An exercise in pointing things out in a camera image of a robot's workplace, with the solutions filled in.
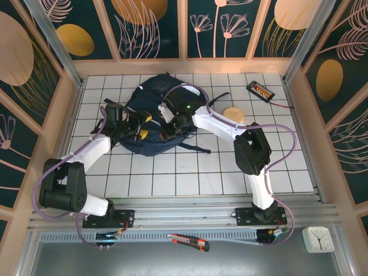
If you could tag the navy blue backpack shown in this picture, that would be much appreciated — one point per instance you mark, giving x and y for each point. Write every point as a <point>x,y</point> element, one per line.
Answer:
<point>149,95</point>

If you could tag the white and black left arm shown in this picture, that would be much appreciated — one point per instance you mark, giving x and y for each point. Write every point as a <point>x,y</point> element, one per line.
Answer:
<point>92,146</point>

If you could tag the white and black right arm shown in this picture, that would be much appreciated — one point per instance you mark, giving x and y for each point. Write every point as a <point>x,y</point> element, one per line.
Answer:
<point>215,123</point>

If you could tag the round wooden disc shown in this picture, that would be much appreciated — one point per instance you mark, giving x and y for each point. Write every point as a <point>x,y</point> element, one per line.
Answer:
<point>233,114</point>

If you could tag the dark panel with pink flowers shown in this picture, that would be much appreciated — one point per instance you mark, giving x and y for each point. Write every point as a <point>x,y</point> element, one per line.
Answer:
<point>17,143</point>
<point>207,43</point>

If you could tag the dark panel with leaf outlines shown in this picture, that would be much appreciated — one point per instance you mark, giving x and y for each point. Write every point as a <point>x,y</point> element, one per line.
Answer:
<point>353,172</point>
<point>169,34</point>

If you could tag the black charger with red connectors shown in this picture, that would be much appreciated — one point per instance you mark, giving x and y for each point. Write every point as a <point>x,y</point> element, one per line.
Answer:
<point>260,90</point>

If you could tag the small controller board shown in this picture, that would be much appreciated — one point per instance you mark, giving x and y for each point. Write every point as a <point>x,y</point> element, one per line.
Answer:
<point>107,236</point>
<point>273,233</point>

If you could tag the red and black utility knife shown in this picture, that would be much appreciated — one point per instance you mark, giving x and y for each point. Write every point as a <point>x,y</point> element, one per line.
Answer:
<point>187,240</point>

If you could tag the dark panel with yellow ovals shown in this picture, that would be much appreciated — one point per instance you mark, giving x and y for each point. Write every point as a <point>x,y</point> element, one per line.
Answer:
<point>86,15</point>

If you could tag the dark panel with peach circle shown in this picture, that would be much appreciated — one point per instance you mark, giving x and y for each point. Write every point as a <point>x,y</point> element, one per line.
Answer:
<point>17,57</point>
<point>267,17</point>

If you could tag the dark panel with fern leaves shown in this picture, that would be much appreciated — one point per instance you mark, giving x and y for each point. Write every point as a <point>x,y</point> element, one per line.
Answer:
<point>353,72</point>

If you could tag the white square alarm clock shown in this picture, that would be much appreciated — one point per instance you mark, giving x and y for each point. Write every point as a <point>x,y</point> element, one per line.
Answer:
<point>317,240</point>

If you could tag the aluminium mounting rail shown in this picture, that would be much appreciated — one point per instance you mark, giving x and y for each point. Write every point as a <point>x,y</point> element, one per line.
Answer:
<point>184,214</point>

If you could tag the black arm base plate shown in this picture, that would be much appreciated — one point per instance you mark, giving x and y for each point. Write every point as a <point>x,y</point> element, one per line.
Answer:
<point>95,220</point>
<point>244,217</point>

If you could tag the aluminium frame post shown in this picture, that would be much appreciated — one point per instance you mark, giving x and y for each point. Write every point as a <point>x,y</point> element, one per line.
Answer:
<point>54,40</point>
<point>308,40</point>

